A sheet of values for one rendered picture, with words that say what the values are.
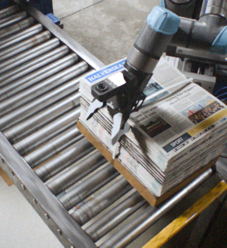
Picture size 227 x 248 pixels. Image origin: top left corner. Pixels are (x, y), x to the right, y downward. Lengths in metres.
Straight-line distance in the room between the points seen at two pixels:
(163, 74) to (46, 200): 0.52
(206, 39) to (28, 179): 0.67
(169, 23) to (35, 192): 0.64
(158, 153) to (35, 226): 1.18
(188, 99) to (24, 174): 0.55
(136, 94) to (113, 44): 1.99
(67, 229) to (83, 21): 2.28
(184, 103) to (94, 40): 1.94
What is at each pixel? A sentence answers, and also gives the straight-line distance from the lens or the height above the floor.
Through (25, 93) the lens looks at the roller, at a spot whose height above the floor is 0.80.
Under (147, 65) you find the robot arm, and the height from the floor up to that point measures 1.22.
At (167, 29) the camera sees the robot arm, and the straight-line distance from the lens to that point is 0.94.
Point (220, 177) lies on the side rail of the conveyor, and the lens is 1.31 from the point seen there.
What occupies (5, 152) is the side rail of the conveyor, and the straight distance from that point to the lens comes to 1.33.
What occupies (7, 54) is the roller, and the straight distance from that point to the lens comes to 1.68.
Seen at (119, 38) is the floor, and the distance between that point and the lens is 3.04.
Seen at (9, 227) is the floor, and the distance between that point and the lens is 2.09.
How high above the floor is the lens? 1.84
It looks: 50 degrees down
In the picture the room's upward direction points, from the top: 3 degrees clockwise
